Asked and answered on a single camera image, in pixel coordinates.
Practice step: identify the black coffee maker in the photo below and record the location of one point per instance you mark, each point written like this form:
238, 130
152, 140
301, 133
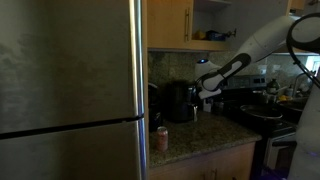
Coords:
178, 100

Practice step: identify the stainless steel refrigerator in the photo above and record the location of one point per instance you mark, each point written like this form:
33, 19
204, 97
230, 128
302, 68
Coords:
66, 90

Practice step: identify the pink soda can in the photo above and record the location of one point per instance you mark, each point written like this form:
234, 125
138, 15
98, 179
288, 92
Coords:
162, 139

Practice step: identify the round glass bottle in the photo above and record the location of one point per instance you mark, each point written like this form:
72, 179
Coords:
273, 86

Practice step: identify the wooden wall cabinet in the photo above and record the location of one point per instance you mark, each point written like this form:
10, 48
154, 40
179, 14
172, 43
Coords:
166, 23

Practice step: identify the black kitchen stove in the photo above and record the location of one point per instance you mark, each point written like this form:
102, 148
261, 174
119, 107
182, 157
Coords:
263, 110

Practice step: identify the small white box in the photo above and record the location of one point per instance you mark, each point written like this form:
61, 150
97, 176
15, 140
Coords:
207, 106

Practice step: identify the yellow sponge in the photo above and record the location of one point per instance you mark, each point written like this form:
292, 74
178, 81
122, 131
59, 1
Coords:
283, 98

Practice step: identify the blue food box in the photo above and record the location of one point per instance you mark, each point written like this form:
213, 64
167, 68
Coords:
216, 35

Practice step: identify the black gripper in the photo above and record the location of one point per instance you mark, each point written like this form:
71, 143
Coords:
195, 93

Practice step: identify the yellow food item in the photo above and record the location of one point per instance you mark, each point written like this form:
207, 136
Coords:
200, 34

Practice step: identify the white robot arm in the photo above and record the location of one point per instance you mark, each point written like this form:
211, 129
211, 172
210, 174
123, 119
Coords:
263, 43

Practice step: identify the black frying pan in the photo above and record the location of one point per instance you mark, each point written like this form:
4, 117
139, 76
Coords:
261, 111

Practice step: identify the wooden base cabinet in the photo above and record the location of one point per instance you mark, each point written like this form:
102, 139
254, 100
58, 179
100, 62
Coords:
200, 165

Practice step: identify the steel sink faucet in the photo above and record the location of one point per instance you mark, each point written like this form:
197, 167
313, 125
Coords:
301, 80

